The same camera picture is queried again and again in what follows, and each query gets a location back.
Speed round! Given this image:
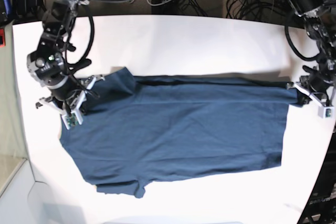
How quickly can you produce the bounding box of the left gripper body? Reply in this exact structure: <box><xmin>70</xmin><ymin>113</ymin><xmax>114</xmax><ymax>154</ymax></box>
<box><xmin>300</xmin><ymin>12</ymin><xmax>335</xmax><ymax>103</ymax></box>

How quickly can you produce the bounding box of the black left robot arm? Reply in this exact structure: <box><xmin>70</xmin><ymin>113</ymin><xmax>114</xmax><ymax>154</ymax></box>
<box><xmin>285</xmin><ymin>0</ymin><xmax>335</xmax><ymax>109</ymax></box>

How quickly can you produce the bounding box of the dark blue t-shirt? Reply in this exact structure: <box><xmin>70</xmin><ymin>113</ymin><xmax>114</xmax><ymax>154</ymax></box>
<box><xmin>60</xmin><ymin>68</ymin><xmax>300</xmax><ymax>198</ymax></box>

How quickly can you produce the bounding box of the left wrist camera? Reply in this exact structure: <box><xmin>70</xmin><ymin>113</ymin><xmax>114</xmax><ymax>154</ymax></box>
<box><xmin>318</xmin><ymin>106</ymin><xmax>334</xmax><ymax>119</ymax></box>

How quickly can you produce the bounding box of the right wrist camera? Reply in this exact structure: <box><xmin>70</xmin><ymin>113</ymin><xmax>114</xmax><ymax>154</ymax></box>
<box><xmin>61</xmin><ymin>111</ymin><xmax>83</xmax><ymax>130</ymax></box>

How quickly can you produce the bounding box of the blue handled tool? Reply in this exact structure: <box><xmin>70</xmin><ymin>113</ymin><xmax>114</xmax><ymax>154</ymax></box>
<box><xmin>3</xmin><ymin>0</ymin><xmax>12</xmax><ymax>16</ymax></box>

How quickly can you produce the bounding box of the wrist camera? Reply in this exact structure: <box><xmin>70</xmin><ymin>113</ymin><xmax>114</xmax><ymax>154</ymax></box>
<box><xmin>61</xmin><ymin>111</ymin><xmax>83</xmax><ymax>130</ymax></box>
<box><xmin>318</xmin><ymin>106</ymin><xmax>334</xmax><ymax>119</ymax></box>

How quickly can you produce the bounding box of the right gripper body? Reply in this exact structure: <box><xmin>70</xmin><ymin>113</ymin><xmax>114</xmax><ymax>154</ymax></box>
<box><xmin>27</xmin><ymin>1</ymin><xmax>92</xmax><ymax>109</ymax></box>

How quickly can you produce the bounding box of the red black device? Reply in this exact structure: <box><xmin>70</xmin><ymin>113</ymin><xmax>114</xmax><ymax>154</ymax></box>
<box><xmin>0</xmin><ymin>28</ymin><xmax>6</xmax><ymax>48</ymax></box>

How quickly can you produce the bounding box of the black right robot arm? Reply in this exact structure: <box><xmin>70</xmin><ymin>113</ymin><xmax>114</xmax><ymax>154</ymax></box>
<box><xmin>27</xmin><ymin>0</ymin><xmax>95</xmax><ymax>116</ymax></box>

